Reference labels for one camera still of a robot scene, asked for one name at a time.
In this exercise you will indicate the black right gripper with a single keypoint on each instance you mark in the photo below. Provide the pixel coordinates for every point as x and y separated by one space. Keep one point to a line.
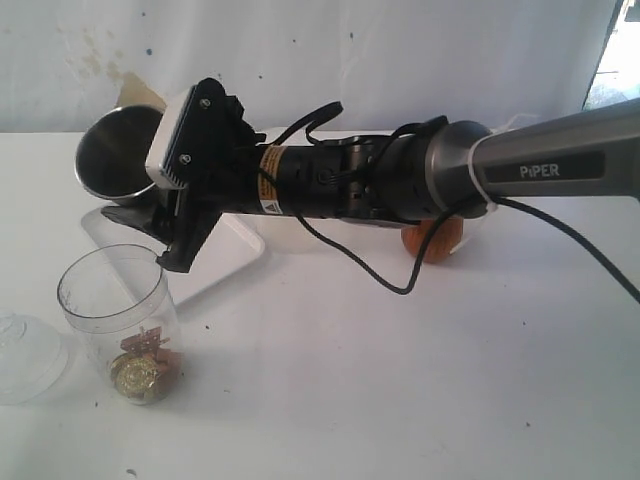
294 175

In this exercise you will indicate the stainless steel cup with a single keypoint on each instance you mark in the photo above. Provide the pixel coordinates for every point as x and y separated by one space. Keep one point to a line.
111 155

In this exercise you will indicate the clear plastic shaker cup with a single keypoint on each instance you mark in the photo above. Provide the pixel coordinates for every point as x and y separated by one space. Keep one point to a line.
108 294

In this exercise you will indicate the brown wooden blocks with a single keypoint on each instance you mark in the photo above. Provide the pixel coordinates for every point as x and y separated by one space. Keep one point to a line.
153 342

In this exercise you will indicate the round wooden cup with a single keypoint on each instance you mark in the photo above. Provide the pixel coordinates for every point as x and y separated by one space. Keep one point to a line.
446 238

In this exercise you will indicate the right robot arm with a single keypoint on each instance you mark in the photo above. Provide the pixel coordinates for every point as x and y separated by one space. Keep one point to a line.
423 170

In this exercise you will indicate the clear plastic shaker lid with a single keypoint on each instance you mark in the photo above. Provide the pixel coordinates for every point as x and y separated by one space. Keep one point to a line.
34 355

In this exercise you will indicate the white rectangular tray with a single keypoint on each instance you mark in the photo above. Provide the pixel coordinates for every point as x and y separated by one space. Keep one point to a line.
231 246

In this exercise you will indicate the translucent white plastic cup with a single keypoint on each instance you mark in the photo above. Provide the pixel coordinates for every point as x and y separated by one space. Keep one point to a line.
285 235

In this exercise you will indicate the white backdrop sheet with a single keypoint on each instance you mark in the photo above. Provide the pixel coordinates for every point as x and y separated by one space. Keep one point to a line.
65 63

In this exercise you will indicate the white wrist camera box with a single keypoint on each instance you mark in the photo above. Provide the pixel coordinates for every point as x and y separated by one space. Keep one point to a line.
195 131

